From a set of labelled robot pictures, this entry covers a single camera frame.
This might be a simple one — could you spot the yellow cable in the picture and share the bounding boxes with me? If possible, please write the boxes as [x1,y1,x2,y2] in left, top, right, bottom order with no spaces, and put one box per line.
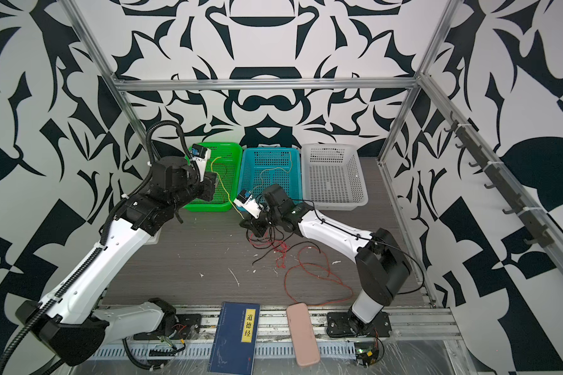
[210,156,246,220]
[252,161,294,191]

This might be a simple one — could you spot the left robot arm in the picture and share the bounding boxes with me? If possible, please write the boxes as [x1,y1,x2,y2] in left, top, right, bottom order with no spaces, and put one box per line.
[0,120,217,374]

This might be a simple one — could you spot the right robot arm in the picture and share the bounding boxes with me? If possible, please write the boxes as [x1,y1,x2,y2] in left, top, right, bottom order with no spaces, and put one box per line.
[233,184,416,324]

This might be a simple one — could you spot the green plastic basket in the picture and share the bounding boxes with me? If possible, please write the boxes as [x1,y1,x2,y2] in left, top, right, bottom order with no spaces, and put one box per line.
[185,142,243,212]

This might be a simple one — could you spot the teal plastic basket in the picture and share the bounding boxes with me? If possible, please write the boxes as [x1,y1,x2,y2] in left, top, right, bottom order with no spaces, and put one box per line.
[238,147,303,199]

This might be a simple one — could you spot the white plastic basket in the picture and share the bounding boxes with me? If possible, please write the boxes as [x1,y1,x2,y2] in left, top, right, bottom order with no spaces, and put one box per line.
[300,144,368,211]

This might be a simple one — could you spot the pink case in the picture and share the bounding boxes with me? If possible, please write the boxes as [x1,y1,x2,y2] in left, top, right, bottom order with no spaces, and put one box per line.
[286,303,321,368]

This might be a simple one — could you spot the blue book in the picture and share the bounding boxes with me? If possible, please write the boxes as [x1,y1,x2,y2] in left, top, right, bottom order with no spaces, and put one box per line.
[208,302,261,375]

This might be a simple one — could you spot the small circuit board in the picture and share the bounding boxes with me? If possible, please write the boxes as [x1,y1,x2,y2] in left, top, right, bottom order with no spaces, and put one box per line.
[355,340,386,367]

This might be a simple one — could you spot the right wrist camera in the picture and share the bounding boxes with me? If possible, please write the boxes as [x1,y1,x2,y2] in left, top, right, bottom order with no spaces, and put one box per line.
[233,189,262,219]

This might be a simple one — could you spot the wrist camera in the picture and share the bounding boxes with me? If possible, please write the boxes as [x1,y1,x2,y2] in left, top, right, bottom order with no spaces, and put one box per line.
[233,189,262,219]
[190,144,211,181]

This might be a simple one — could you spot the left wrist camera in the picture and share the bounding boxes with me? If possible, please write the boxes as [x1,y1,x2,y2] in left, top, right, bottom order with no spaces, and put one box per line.
[190,144,211,181]

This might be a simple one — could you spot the tangled cable pile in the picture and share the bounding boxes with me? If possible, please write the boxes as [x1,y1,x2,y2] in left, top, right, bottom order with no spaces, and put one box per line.
[245,224,355,306]

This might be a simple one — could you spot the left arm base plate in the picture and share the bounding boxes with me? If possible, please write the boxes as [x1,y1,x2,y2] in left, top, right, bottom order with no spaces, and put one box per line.
[133,313,202,341]

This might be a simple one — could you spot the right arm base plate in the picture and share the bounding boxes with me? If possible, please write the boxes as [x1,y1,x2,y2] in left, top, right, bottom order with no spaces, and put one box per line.
[326,311,393,338]

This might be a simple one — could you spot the wall hook rail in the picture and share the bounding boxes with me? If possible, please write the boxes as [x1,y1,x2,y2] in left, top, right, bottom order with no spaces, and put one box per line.
[444,112,555,248]

